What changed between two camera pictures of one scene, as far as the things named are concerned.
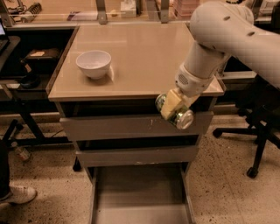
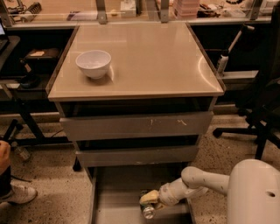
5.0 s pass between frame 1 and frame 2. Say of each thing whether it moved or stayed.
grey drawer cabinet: stayed
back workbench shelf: stayed
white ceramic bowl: stayed
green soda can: moved
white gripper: moved
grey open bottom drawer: stayed
